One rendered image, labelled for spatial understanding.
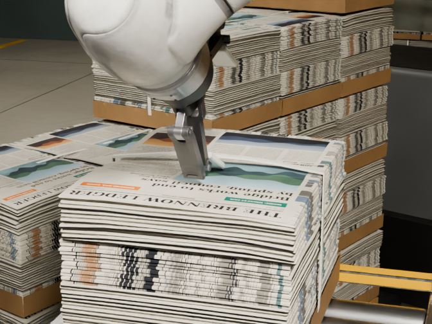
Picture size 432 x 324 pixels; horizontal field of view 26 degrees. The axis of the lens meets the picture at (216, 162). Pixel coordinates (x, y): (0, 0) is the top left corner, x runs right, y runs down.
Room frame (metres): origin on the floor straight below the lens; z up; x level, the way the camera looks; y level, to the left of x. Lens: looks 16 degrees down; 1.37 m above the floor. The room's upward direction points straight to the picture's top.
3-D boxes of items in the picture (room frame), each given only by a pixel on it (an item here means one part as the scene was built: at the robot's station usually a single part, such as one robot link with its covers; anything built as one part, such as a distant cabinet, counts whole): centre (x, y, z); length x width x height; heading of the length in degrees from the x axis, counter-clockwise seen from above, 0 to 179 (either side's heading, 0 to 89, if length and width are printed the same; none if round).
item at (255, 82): (2.30, 0.07, 0.95); 0.38 x 0.29 x 0.23; 53
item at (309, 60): (2.53, -0.11, 0.95); 0.38 x 0.29 x 0.23; 52
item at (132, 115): (2.30, 0.07, 0.86); 0.38 x 0.29 x 0.04; 53
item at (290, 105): (2.53, -0.11, 0.86); 0.38 x 0.29 x 0.04; 52
